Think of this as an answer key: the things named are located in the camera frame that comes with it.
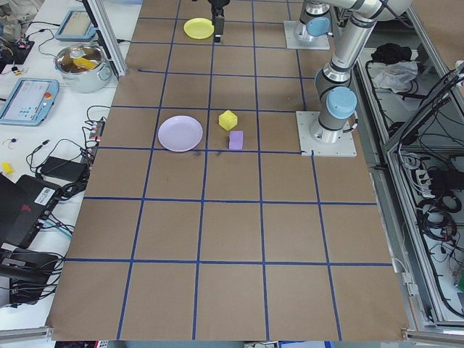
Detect yellow block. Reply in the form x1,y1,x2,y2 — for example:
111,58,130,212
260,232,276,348
217,109,239,132

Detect yellow plate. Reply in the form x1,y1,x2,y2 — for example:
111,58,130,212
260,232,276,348
183,17,215,40

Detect purple plate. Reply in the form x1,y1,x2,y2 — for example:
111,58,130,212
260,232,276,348
157,115,204,153

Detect glass pot lid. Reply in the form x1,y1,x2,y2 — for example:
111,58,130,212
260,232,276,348
54,43,106,73

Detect silver cooking pot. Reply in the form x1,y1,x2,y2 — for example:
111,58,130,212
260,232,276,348
54,42,112,94

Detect blue-grey teach pendant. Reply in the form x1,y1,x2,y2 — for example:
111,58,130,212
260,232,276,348
54,9,98,41

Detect black power strip red switches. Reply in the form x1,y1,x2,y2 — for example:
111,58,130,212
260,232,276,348
81,119,107,171

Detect black cloth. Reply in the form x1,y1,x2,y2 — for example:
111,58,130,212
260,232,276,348
370,43,413,65

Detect white cloth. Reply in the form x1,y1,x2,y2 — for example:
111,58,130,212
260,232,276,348
373,60,421,94

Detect teach pendant with red button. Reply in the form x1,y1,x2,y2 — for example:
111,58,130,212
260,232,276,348
0,78,60,127

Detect black power adapter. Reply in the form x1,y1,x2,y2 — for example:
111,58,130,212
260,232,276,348
38,156,89,181

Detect white power strip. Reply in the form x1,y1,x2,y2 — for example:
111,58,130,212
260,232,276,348
413,168,432,196

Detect black computer box with label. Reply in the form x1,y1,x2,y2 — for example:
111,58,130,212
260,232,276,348
0,173,62,251

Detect black docking device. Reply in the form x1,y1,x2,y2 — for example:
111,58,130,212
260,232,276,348
0,248,61,305

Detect white square base plate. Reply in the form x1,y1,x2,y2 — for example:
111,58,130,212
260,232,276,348
296,110,358,157
283,20,331,50

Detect aluminium profile post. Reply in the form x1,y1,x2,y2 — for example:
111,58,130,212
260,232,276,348
81,0,128,77

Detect V-shaped metal bar frame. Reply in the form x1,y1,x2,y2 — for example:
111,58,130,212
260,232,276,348
353,7,464,327

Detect black cable bundle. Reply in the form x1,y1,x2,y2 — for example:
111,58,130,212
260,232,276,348
415,195,464,254

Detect aluminium rail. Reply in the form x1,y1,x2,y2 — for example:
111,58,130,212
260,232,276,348
401,328,464,341
0,326,54,341

